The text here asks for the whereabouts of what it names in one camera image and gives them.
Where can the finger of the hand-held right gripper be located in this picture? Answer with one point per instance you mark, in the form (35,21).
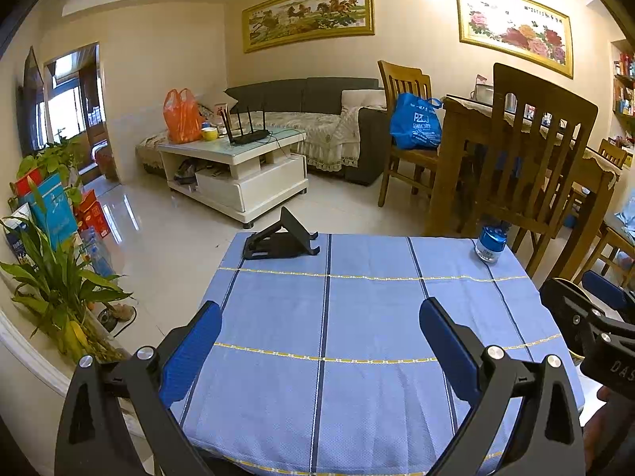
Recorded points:
(607,290)
(563,302)

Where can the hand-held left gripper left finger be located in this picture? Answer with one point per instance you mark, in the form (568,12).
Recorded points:
(193,352)

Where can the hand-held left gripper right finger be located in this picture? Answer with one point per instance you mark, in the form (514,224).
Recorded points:
(446,352)

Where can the blue striped tablecloth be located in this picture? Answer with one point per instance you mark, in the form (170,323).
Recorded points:
(367,332)

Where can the blue lidded jar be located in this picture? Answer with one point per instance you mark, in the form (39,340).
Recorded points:
(491,248)

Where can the pack of water bottles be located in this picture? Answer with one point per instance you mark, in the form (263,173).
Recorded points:
(96,258)

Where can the black folding phone stand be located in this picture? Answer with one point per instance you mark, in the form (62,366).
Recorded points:
(278,245)

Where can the tall long-leaf potted plant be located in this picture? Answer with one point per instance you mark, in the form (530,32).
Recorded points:
(54,267)

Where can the red gift box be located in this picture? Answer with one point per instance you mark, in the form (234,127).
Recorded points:
(92,215)

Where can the white coffee table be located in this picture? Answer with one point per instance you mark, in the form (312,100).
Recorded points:
(258,193)

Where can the wooden dining table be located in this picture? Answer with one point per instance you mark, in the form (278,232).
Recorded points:
(446,168)

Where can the teal gift box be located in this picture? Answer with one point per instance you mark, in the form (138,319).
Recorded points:
(52,208)

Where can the red round stool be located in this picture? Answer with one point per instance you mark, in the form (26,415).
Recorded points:
(106,161)

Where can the yellow cup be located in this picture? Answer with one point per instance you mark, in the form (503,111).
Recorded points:
(209,134)

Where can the black router with antennas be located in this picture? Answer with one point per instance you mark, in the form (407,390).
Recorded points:
(250,136)

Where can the small grey container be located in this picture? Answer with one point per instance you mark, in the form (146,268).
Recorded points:
(483,92)

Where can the blue shopping bag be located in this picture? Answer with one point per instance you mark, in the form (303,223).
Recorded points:
(414,124)

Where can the orange plastic bag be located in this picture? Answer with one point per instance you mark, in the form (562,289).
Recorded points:
(181,119)

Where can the green leafy potted plant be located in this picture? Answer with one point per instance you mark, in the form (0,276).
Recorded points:
(49,158)

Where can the beige lace sofa cover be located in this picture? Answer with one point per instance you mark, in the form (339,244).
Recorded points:
(317,134)

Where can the white sofa throw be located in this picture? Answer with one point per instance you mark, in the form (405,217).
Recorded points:
(362,99)

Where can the framed flower painting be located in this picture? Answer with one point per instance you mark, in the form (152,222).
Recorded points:
(516,29)

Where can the dark grey sofa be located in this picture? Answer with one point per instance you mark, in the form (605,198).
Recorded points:
(297,94)

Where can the balcony window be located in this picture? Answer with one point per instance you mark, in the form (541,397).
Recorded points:
(69,99)

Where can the framed horse painting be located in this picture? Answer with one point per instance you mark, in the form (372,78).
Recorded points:
(307,12)

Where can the wall shelf with bottles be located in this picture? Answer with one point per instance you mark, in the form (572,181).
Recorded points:
(624,99)

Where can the dark wall television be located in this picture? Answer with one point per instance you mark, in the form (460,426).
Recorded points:
(30,104)

